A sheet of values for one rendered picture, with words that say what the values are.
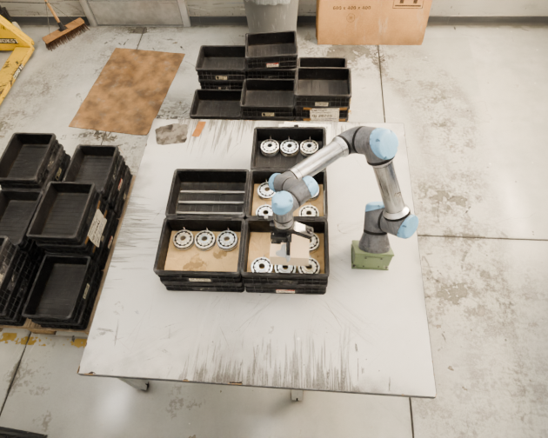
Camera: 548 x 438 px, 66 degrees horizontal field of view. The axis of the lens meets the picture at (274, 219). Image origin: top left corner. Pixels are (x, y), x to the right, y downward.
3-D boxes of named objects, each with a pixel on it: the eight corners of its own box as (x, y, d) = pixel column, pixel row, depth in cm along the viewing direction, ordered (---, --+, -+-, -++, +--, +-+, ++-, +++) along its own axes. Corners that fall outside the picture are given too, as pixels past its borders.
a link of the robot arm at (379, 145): (397, 222, 202) (368, 119, 174) (424, 230, 190) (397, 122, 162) (381, 236, 198) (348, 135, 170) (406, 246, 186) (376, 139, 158)
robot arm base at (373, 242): (385, 242, 214) (387, 223, 211) (393, 254, 199) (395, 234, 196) (356, 242, 214) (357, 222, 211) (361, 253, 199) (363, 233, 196)
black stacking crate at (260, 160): (324, 142, 244) (325, 127, 235) (324, 182, 229) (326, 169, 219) (256, 141, 247) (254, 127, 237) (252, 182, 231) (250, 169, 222)
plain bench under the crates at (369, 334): (384, 189, 323) (404, 122, 264) (402, 418, 240) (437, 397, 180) (178, 182, 336) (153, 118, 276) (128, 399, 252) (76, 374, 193)
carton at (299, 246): (309, 241, 184) (310, 232, 177) (308, 266, 177) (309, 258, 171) (272, 239, 185) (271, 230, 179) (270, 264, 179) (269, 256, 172)
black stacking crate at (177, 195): (251, 182, 231) (249, 169, 221) (247, 229, 216) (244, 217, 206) (180, 182, 234) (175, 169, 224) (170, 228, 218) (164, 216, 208)
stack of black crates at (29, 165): (46, 172, 328) (13, 132, 290) (83, 173, 326) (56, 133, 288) (27, 216, 308) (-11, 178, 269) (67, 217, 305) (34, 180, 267)
